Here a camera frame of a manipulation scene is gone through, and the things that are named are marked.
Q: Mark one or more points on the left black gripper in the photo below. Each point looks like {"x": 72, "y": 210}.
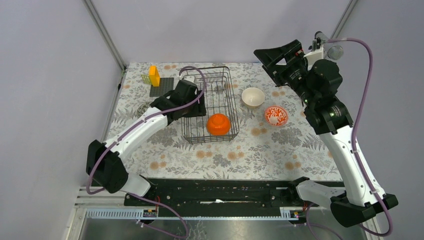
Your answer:
{"x": 200, "y": 110}

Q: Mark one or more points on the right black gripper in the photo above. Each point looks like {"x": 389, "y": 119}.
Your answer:
{"x": 270, "y": 57}

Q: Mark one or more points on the beige ceramic bowl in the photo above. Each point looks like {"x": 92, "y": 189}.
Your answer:
{"x": 253, "y": 97}

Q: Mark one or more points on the orange bowl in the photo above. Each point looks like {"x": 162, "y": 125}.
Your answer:
{"x": 218, "y": 124}

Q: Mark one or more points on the red white patterned bowl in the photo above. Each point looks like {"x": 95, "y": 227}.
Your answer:
{"x": 276, "y": 116}

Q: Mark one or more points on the pink speckled bowl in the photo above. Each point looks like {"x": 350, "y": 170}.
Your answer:
{"x": 142, "y": 109}

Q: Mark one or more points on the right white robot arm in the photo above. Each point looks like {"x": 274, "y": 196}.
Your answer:
{"x": 316, "y": 83}

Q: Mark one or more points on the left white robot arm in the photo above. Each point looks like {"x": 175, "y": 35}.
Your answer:
{"x": 105, "y": 160}

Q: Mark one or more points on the orange block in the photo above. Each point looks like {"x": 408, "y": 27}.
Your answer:
{"x": 154, "y": 76}

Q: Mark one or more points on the grey microphone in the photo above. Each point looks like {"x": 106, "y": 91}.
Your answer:
{"x": 331, "y": 51}

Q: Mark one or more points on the floral tablecloth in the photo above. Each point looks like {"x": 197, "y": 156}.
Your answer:
{"x": 259, "y": 151}

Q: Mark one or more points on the black wire dish rack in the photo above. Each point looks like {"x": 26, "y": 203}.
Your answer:
{"x": 219, "y": 98}

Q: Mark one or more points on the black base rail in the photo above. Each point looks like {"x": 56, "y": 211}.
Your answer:
{"x": 224, "y": 198}

